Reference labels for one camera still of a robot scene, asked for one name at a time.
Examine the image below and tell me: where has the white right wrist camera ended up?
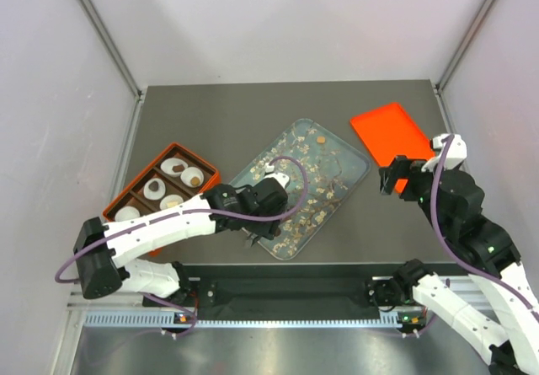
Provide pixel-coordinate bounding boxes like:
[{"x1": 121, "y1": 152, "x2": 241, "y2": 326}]
[{"x1": 421, "y1": 133, "x2": 468, "y2": 173}]

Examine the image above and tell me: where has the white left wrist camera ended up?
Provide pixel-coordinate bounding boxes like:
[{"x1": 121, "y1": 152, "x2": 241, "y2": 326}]
[{"x1": 264, "y1": 163, "x2": 290, "y2": 189}]

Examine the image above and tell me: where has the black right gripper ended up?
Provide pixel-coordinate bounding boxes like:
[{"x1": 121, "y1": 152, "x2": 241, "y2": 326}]
[{"x1": 377, "y1": 153, "x2": 449, "y2": 235}]

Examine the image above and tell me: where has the blossom pattern serving tray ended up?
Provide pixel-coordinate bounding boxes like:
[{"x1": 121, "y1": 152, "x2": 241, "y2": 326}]
[{"x1": 231, "y1": 118, "x2": 371, "y2": 261}]

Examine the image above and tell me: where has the white paper cup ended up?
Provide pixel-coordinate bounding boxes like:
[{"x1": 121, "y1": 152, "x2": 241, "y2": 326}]
[
  {"x1": 160, "y1": 158, "x2": 189, "y2": 178},
  {"x1": 180, "y1": 167, "x2": 205, "y2": 188},
  {"x1": 114, "y1": 206, "x2": 141, "y2": 222},
  {"x1": 143, "y1": 178, "x2": 166, "y2": 201},
  {"x1": 159, "y1": 194, "x2": 184, "y2": 211}
]

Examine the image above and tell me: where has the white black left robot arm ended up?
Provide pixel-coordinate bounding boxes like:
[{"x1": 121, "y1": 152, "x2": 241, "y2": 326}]
[{"x1": 73, "y1": 173, "x2": 290, "y2": 305}]

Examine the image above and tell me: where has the orange box lid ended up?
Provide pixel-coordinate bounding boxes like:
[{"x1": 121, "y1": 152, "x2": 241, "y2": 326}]
[{"x1": 350, "y1": 103, "x2": 435, "y2": 167}]

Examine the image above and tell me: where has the dark oval chocolate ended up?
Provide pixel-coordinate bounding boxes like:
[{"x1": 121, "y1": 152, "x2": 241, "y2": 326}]
[{"x1": 148, "y1": 181, "x2": 159, "y2": 191}]

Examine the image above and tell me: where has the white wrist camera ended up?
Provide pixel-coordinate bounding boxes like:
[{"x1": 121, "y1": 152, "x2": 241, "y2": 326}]
[
  {"x1": 264, "y1": 163, "x2": 290, "y2": 189},
  {"x1": 421, "y1": 133, "x2": 468, "y2": 173}
]

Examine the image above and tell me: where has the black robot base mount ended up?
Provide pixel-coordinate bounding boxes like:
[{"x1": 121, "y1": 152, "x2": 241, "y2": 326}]
[{"x1": 142, "y1": 264, "x2": 415, "y2": 319}]

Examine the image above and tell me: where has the orange chocolate box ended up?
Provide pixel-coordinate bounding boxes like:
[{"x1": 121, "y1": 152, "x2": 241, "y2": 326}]
[{"x1": 103, "y1": 143, "x2": 221, "y2": 266}]

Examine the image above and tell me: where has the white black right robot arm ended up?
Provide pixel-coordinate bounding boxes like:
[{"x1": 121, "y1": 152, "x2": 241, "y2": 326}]
[{"x1": 371, "y1": 156, "x2": 538, "y2": 374}]

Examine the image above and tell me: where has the grey slotted cable duct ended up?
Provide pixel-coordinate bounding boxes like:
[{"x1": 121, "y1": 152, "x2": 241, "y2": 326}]
[{"x1": 83, "y1": 310, "x2": 427, "y2": 329}]

